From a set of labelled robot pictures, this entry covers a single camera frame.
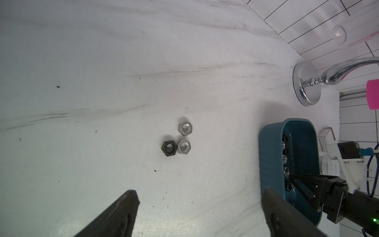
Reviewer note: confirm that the pink plastic wine glass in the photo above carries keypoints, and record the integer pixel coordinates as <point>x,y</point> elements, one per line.
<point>372,94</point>

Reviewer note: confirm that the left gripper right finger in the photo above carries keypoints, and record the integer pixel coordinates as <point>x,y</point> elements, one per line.
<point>283,219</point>

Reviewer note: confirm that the black hex nut upper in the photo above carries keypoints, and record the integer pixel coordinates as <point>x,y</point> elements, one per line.
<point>169,148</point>

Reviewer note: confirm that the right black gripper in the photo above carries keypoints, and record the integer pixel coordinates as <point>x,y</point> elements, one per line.
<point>323,193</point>

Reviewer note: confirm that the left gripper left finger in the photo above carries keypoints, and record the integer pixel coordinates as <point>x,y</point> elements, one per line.
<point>117,220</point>

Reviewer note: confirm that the small white cube box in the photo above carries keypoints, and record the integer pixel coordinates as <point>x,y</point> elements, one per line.
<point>326,137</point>

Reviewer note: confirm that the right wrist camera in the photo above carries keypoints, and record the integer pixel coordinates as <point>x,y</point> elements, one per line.
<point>351,159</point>

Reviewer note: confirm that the clear hanging wine glass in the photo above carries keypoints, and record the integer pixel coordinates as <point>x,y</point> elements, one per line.
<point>361,26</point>

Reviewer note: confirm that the silver hex nut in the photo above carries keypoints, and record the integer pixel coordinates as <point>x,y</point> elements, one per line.
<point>183,146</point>
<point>185,128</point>

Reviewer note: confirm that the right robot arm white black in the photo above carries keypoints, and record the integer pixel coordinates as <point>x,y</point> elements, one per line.
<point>363,210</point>

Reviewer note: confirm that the silver hex nut right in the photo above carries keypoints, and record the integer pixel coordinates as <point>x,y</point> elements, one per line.
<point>183,146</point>

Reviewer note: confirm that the silver wine glass rack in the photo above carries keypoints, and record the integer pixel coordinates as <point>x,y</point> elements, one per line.
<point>307,81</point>

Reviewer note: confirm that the teal storage box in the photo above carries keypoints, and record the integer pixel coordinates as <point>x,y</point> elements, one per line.
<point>288,147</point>

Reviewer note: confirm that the silver hex nut top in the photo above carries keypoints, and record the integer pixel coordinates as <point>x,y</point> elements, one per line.
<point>185,128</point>

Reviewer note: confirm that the clear round plastic container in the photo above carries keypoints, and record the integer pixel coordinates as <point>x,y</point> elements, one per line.
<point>328,166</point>

